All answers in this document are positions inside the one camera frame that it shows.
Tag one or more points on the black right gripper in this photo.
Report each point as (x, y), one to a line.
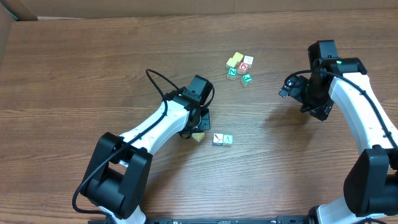
(318, 110)

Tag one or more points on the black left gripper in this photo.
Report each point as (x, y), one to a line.
(202, 123)

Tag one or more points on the yellow lone block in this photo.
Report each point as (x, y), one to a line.
(198, 136)

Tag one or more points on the white feather picture block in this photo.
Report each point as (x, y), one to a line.
(217, 139)

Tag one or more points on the green A letter block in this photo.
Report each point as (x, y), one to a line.
(227, 139)

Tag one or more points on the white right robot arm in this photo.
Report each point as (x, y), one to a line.
(369, 191)

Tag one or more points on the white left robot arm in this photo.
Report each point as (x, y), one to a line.
(116, 177)

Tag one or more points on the green Z letter block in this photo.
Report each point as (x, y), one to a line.
(231, 73)

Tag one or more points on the green E letter block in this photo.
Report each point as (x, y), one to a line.
(246, 80)

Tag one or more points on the yellow block near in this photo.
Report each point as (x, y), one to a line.
(231, 63)

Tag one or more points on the red letter block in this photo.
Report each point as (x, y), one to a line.
(243, 68)

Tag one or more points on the plain white wooden block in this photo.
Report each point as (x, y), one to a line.
(248, 60)

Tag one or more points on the yellow block far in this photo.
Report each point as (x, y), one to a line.
(238, 57)

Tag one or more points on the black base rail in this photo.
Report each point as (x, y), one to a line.
(288, 219)

